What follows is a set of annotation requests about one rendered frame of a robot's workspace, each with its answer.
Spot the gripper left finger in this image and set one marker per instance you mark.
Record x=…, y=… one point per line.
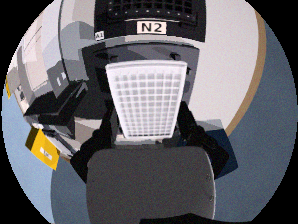
x=107, y=132

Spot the yellow open bin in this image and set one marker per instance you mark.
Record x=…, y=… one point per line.
x=42, y=148

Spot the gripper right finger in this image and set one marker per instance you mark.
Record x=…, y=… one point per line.
x=195, y=136

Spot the blue bin with label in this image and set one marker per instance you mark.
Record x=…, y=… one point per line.
x=222, y=138

